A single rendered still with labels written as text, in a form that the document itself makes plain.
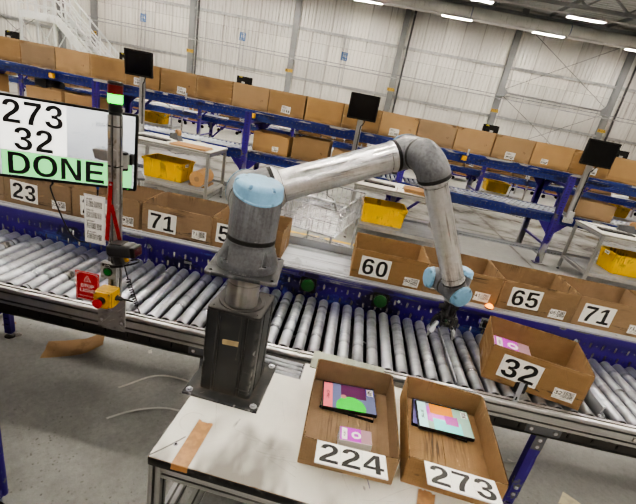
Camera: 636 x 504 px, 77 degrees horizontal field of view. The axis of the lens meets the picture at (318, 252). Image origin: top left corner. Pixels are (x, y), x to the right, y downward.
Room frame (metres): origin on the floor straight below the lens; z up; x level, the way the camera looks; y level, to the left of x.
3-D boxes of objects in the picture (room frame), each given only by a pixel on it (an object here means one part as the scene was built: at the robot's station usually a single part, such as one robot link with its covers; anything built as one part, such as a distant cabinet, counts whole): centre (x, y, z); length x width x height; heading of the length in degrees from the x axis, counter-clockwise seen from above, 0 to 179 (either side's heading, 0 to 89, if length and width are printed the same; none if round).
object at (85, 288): (1.43, 0.87, 0.85); 0.16 x 0.01 x 0.13; 87
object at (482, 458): (1.05, -0.53, 0.80); 0.38 x 0.28 x 0.10; 173
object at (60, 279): (1.74, 1.16, 0.72); 0.52 x 0.05 x 0.05; 177
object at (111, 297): (1.39, 0.77, 0.84); 0.15 x 0.09 x 0.07; 87
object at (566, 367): (1.58, -1.03, 0.83); 0.39 x 0.29 x 0.17; 74
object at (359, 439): (0.97, -0.22, 0.78); 0.10 x 0.06 x 0.05; 90
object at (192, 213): (2.18, 0.78, 0.97); 0.39 x 0.29 x 0.17; 87
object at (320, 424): (1.06, -0.21, 0.80); 0.38 x 0.28 x 0.10; 177
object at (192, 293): (1.71, 0.58, 0.72); 0.52 x 0.05 x 0.05; 177
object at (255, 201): (1.17, 0.21, 1.40); 0.17 x 0.15 x 0.18; 20
